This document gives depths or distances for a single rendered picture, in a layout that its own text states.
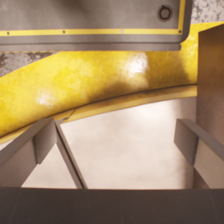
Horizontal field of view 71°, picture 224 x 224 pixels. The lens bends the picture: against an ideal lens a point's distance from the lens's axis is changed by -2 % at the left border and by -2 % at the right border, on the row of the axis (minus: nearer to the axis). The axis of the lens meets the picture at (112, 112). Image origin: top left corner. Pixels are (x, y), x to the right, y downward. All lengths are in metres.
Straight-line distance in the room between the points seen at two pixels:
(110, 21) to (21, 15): 0.25
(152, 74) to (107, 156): 0.46
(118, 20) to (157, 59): 0.39
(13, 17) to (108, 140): 0.46
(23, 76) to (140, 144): 0.66
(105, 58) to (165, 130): 0.45
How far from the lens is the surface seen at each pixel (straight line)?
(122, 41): 0.49
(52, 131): 0.16
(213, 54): 0.48
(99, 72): 0.81
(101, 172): 0.63
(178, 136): 0.17
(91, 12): 0.50
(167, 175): 0.67
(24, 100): 0.95
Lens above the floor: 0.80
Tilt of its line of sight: 72 degrees down
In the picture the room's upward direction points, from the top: 177 degrees counter-clockwise
